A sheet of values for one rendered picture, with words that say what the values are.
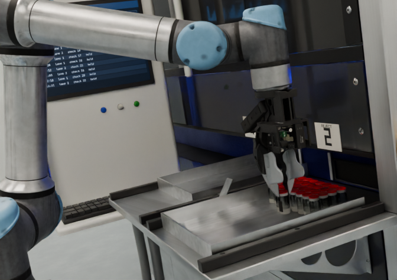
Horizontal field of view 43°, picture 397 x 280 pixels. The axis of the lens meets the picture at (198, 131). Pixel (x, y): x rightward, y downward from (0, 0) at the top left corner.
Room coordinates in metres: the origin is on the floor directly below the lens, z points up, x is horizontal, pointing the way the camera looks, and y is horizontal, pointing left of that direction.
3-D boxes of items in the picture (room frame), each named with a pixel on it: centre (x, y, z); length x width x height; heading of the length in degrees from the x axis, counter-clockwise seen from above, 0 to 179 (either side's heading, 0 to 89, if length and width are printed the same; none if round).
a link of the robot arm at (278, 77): (0.96, -0.16, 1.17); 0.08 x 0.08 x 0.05
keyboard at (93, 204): (1.61, 0.29, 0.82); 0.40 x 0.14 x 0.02; 113
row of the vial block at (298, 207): (1.05, -0.18, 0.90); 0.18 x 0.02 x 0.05; 23
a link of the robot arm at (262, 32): (0.96, -0.15, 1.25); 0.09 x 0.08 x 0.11; 79
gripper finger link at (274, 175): (0.95, -0.13, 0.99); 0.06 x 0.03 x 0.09; 23
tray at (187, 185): (1.37, -0.07, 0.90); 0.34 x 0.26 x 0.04; 113
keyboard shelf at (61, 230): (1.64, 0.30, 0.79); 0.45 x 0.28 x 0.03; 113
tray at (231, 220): (1.01, -0.10, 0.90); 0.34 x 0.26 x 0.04; 113
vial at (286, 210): (0.97, -0.15, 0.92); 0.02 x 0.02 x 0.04
